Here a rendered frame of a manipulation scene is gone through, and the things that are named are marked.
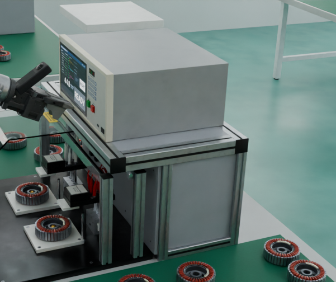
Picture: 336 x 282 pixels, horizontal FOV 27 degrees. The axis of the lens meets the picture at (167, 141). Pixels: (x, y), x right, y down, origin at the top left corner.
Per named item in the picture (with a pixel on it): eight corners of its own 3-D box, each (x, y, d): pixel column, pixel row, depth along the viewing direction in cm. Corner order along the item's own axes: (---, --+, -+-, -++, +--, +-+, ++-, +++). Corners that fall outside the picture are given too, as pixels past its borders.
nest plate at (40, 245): (36, 253, 209) (36, 249, 209) (23, 229, 221) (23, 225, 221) (84, 243, 215) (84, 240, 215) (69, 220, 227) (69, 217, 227)
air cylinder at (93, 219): (93, 235, 220) (94, 219, 218) (85, 223, 226) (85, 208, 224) (108, 231, 222) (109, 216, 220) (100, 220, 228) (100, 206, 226)
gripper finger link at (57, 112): (67, 121, 209) (39, 112, 204) (75, 103, 208) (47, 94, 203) (70, 125, 207) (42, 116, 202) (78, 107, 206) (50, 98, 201)
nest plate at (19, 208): (15, 215, 229) (15, 212, 228) (5, 195, 241) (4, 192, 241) (60, 207, 235) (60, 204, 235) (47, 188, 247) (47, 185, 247)
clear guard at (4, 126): (-10, 159, 212) (-11, 141, 210) (-26, 130, 232) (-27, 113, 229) (92, 145, 226) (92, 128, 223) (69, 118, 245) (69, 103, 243)
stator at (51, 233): (41, 245, 211) (40, 234, 209) (31, 227, 220) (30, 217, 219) (76, 238, 215) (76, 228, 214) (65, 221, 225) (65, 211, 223)
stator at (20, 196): (19, 208, 231) (19, 198, 229) (12, 193, 240) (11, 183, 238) (52, 202, 235) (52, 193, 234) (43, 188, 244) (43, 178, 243)
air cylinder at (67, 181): (69, 200, 240) (69, 186, 238) (62, 191, 246) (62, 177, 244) (83, 198, 242) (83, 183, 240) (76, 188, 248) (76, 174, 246)
